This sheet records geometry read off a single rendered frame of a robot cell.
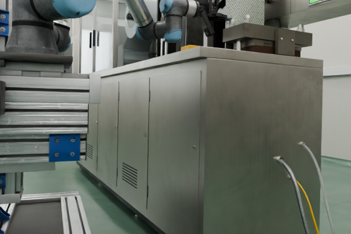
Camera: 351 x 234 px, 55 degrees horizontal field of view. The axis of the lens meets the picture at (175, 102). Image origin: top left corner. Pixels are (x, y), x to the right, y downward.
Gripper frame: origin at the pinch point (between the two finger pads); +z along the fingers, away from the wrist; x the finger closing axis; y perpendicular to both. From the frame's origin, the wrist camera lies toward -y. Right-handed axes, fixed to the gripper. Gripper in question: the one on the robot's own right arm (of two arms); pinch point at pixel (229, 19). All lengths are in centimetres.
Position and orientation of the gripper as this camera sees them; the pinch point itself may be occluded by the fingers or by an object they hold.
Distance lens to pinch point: 166.6
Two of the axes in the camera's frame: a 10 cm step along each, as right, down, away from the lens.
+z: 8.9, 0.2, 4.6
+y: 0.2, -10.0, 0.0
